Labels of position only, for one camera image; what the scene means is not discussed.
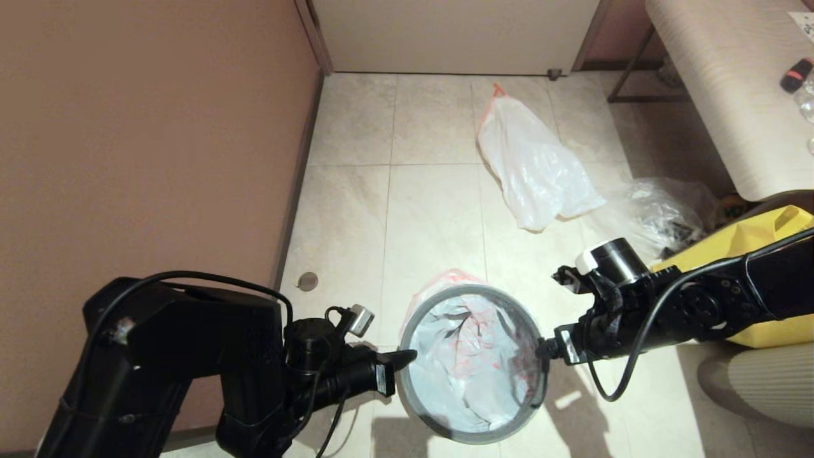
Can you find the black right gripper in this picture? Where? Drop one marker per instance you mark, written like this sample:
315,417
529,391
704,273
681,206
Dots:
598,337

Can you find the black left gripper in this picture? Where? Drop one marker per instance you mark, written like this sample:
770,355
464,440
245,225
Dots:
356,378

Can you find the new white red-printed bag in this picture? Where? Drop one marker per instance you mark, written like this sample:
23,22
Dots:
470,369

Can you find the white plastic bag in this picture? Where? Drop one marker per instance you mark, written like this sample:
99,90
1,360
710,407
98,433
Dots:
534,165

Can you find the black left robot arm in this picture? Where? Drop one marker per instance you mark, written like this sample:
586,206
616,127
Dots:
178,343

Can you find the clear crumpled plastic bag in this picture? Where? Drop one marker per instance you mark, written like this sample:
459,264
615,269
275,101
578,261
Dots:
661,210

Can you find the yellow fabric bag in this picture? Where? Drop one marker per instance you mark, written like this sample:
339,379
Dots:
763,327

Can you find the round metal floor door stop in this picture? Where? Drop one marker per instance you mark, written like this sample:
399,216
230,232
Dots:
308,281

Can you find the beige ribbed round ottoman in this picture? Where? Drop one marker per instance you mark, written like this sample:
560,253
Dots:
763,388

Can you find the small metal door stopper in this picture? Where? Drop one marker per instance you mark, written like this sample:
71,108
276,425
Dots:
553,75

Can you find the white door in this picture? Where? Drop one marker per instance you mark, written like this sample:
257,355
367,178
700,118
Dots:
458,32

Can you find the clear plastic bottle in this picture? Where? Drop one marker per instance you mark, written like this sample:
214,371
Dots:
807,105

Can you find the black orange marker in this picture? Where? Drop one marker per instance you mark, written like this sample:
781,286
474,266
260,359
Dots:
796,74

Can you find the white printed paper sheet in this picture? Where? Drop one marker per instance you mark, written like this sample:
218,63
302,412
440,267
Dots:
804,24

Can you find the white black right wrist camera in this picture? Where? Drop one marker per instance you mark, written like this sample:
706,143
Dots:
610,261

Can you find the dark metal table leg frame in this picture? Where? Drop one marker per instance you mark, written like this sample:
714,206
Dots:
642,98

